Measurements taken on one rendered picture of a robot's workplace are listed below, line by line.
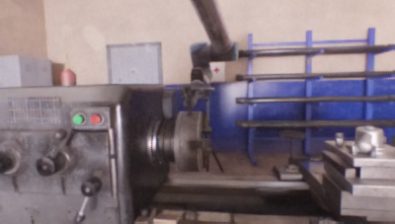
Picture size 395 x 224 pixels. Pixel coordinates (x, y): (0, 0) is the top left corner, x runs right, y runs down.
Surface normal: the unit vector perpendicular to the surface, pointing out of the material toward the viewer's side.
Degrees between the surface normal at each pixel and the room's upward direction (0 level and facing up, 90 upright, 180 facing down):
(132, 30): 90
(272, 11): 90
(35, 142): 90
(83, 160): 90
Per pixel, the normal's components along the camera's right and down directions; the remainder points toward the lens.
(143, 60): -0.12, 0.08
